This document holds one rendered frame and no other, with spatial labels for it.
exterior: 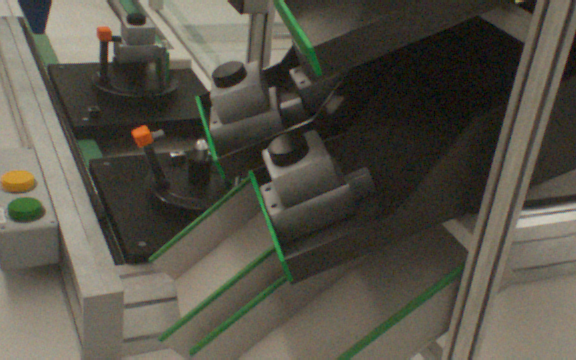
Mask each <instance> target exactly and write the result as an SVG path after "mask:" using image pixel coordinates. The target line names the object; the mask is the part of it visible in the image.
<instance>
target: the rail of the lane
mask: <svg viewBox="0 0 576 360"><path fill-rule="evenodd" d="M0 84H1V87H2V91H3V94H4V98H5V101H6V104H7V105H8V108H9V112H10V115H11V119H12V122H13V126H14V129H15V132H16V136H17V139H18V143H19V146H20V147H26V146H33V147H34V149H35V152H37V156H38V159H39V162H40V165H41V168H42V171H43V175H44V178H45V181H46V184H47V187H48V190H49V194H50V197H51V200H52V203H53V206H54V209H55V213H56V216H57V219H58V222H59V225H60V259H61V260H60V263H58V264H54V268H55V271H56V275H57V278H58V281H59V284H60V288H61V291H62V295H63V298H64V301H65V305H66V308H67V312H68V315H69V319H70V322H71V326H72V329H73V333H74V336H75V340H76V343H77V347H78V350H79V354H80V357H81V360H121V359H122V357H123V317H124V299H125V291H124V287H123V285H122V282H121V279H120V277H119V274H118V272H117V269H116V266H115V264H114V261H113V259H112V256H111V253H110V251H109V248H108V246H107V243H106V240H105V238H104V236H103V234H102V231H101V229H106V227H107V217H106V215H105V212H104V210H103V207H102V205H101V202H100V200H99V197H98V195H97V193H93V194H90V200H89V197H88V195H87V192H86V189H85V187H84V184H83V182H82V179H81V176H80V174H79V171H78V169H77V166H76V163H75V161H74V158H73V156H72V154H71V151H70V149H69V146H68V144H67V141H66V138H65V136H64V133H63V131H62V128H61V125H60V123H59V120H58V118H57V115H56V112H55V110H54V107H53V105H52V102H50V99H49V97H48V94H47V92H46V89H45V87H44V84H43V81H42V79H41V76H40V74H39V71H38V68H37V66H36V63H35V61H34V58H33V55H32V53H31V50H29V48H28V45H27V42H26V40H25V37H24V35H23V31H22V28H21V26H20V23H19V21H18V18H17V16H6V19H2V17H1V16H0Z"/></svg>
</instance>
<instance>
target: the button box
mask: <svg viewBox="0 0 576 360"><path fill-rule="evenodd" d="M11 170H25V171H28V172H30V173H31V174H32V175H33V177H35V184H33V186H32V187H30V188H29V189H26V190H22V191H10V190H7V189H5V188H3V187H2V185H1V177H2V175H3V174H5V173H6V172H8V171H11ZM20 197H32V198H36V199H38V200H40V201H41V202H42V204H43V213H42V214H41V215H40V216H39V217H36V218H34V219H30V220H17V219H14V218H12V217H10V216H9V214H8V204H9V203H10V202H11V201H12V200H14V199H16V198H20ZM60 260H61V259H60V225H59V222H58V219H57V216H56V213H55V209H54V206H53V203H52V200H51V197H50V194H49V190H48V187H47V184H46V181H45V178H44V175H43V171H42V168H41V165H40V162H39V159H38V156H37V152H35V149H34V147H33V146H26V147H14V148H2V149H0V269H1V270H2V271H6V270H14V269H21V268H28V267H35V266H43V265H50V264H58V263H60Z"/></svg>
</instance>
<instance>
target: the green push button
mask: <svg viewBox="0 0 576 360"><path fill-rule="evenodd" d="M42 213H43V204H42V202H41V201H40V200H38V199H36V198H32V197H20V198H16V199H14V200H12V201H11V202H10V203H9V204H8V214H9V216H10V217H12V218H14V219H17V220H30V219H34V218H36V217H39V216H40V215H41V214H42Z"/></svg>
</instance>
